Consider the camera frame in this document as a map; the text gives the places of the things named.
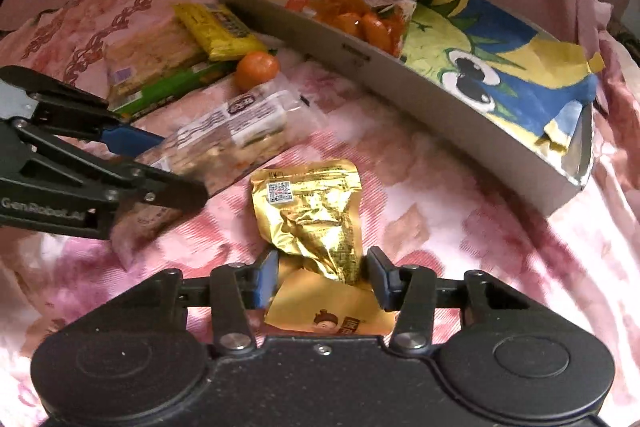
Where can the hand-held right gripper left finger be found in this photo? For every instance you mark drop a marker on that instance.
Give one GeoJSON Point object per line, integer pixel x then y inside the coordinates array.
{"type": "Point", "coordinates": [266, 279]}

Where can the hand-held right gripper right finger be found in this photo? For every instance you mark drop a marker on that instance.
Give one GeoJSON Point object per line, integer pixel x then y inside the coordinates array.
{"type": "Point", "coordinates": [380, 279]}

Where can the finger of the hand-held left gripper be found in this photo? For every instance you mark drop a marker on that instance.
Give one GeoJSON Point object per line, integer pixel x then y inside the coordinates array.
{"type": "Point", "coordinates": [130, 139]}
{"type": "Point", "coordinates": [165, 194]}

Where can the gold snack packet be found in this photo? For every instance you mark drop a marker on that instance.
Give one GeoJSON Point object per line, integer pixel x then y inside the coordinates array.
{"type": "Point", "coordinates": [310, 217]}

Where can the green cracker packet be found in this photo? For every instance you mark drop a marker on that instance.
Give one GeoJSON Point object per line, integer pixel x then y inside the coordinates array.
{"type": "Point", "coordinates": [150, 52]}

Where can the clear nut packet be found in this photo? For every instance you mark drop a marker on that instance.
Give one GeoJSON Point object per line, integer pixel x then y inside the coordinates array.
{"type": "Point", "coordinates": [240, 132]}

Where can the grey cardboard box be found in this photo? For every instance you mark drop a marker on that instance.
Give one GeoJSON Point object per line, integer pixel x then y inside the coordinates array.
{"type": "Point", "coordinates": [450, 127]}

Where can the orange snack packet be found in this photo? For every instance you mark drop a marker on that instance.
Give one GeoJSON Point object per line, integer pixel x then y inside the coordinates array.
{"type": "Point", "coordinates": [345, 7]}

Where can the pink floral blanket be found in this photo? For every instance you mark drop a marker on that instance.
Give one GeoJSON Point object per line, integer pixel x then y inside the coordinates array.
{"type": "Point", "coordinates": [450, 247]}

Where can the pink embroidered bedsheet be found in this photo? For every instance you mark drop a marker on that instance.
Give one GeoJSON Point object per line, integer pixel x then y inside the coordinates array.
{"type": "Point", "coordinates": [75, 22]}

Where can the yellow snack packet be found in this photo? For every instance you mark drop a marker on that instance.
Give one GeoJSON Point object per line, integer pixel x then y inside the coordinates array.
{"type": "Point", "coordinates": [220, 32]}

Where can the tangerine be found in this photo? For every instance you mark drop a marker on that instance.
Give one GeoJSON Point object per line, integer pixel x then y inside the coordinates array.
{"type": "Point", "coordinates": [257, 72]}

